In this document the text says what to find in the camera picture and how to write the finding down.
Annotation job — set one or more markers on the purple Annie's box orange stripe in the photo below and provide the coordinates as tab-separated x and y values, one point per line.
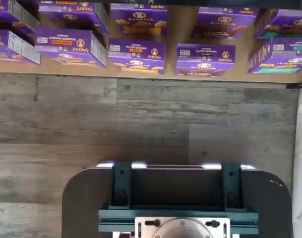
7	12
2	47
138	19
71	17
136	54
64	44

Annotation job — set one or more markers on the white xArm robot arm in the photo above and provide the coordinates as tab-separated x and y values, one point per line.
183	230

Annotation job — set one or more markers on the brown wooden shelf board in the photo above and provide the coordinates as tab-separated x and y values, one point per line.
175	29

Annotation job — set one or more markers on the black rounded cart platform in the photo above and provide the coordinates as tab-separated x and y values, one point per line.
86	198

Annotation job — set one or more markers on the silver robot mount plate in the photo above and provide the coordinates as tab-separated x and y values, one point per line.
145	229

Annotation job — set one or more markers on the purple Annie's box brown stripe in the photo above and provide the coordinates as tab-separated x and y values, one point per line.
205	59
222	24

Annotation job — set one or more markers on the shiny metal bar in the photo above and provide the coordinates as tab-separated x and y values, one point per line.
175	166

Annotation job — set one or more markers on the purple Annie's box teal stripe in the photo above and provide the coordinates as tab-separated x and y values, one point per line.
282	54
287	22

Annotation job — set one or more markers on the teal aluminium crossbar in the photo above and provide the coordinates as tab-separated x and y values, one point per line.
116	219

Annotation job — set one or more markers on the teal metal bracket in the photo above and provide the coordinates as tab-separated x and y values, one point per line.
231	184
121	183

